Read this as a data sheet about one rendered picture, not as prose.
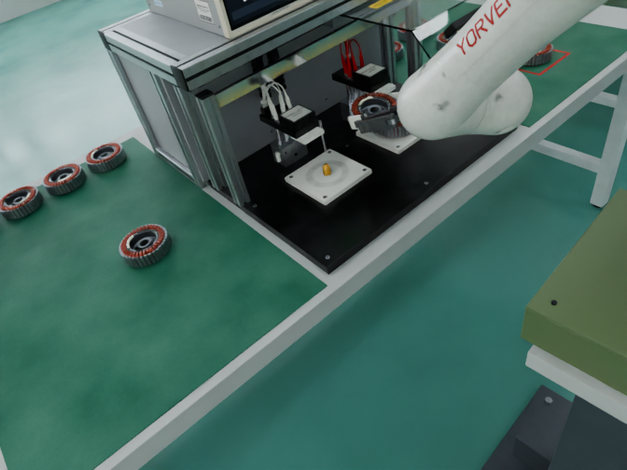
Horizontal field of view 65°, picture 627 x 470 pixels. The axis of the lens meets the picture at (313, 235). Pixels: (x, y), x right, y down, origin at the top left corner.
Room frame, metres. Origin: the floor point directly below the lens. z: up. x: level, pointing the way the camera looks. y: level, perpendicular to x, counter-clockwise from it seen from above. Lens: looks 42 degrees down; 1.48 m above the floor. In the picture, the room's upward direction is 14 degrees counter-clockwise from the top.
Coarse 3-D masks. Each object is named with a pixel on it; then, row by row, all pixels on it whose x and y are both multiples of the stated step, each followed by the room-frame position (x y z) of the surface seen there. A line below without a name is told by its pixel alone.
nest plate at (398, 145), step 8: (360, 136) 1.10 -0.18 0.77; (368, 136) 1.08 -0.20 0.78; (376, 136) 1.07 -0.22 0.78; (408, 136) 1.04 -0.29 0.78; (376, 144) 1.05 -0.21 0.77; (384, 144) 1.03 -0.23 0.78; (392, 144) 1.02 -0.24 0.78; (400, 144) 1.01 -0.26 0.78; (408, 144) 1.01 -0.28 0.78; (400, 152) 0.99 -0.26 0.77
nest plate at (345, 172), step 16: (320, 160) 1.02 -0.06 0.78; (336, 160) 1.01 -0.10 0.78; (352, 160) 0.99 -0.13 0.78; (288, 176) 0.99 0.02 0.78; (304, 176) 0.97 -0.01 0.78; (320, 176) 0.96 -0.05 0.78; (336, 176) 0.94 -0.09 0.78; (352, 176) 0.93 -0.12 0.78; (304, 192) 0.93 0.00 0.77; (320, 192) 0.90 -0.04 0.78; (336, 192) 0.89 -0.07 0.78
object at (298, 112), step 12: (276, 108) 1.12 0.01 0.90; (300, 108) 1.05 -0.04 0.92; (264, 120) 1.09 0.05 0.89; (288, 120) 1.01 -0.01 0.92; (300, 120) 1.00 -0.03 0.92; (312, 120) 1.01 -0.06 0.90; (276, 132) 1.07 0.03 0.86; (288, 132) 1.01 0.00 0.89; (300, 132) 0.99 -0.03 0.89; (312, 132) 1.00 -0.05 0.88; (324, 132) 1.00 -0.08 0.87
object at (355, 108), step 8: (360, 96) 1.02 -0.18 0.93; (368, 96) 1.02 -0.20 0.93; (376, 96) 1.02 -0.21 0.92; (384, 96) 1.01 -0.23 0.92; (392, 96) 1.01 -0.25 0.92; (352, 104) 1.00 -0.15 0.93; (360, 104) 1.00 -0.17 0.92; (368, 104) 1.01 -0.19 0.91; (376, 104) 1.01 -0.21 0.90; (384, 104) 1.00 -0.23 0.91; (392, 104) 0.97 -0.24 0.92; (352, 112) 0.98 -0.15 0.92; (360, 112) 0.97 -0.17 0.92; (368, 112) 0.98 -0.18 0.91; (376, 112) 0.97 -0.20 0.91
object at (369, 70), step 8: (368, 64) 1.19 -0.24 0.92; (376, 64) 1.18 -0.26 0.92; (336, 72) 1.24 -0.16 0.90; (352, 72) 1.21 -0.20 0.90; (360, 72) 1.16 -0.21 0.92; (368, 72) 1.15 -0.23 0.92; (376, 72) 1.14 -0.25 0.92; (384, 72) 1.14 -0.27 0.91; (336, 80) 1.22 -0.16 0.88; (344, 80) 1.19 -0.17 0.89; (352, 80) 1.17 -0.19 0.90; (360, 80) 1.14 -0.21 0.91; (368, 80) 1.12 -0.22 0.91; (376, 80) 1.12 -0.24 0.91; (384, 80) 1.14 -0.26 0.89; (360, 88) 1.14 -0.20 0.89; (368, 88) 1.12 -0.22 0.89; (376, 88) 1.12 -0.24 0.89; (384, 88) 1.12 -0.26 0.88; (392, 88) 1.12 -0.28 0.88
